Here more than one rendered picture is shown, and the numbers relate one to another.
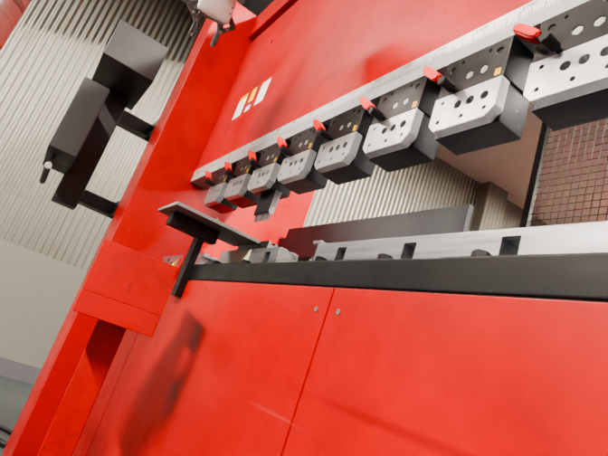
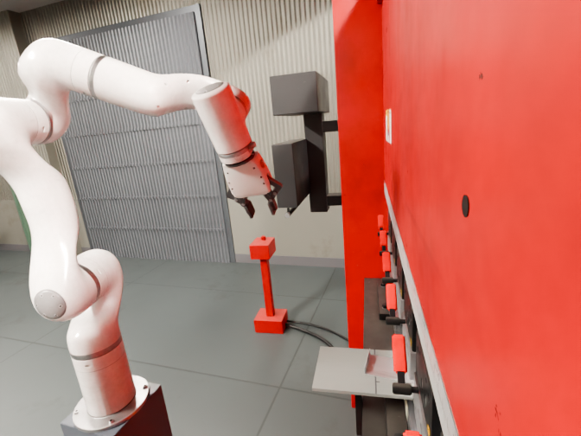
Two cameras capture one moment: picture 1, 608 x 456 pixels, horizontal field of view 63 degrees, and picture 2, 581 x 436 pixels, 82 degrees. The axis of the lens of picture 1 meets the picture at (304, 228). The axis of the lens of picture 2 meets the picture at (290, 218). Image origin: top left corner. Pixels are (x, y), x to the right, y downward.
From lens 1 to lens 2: 1.23 m
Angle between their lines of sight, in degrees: 52
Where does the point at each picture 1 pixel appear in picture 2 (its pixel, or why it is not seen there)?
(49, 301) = not seen: hidden behind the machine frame
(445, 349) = not seen: outside the picture
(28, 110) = not seen: hidden behind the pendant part
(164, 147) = (348, 176)
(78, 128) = (287, 186)
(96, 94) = (284, 153)
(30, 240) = (335, 188)
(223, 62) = (362, 56)
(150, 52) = (303, 86)
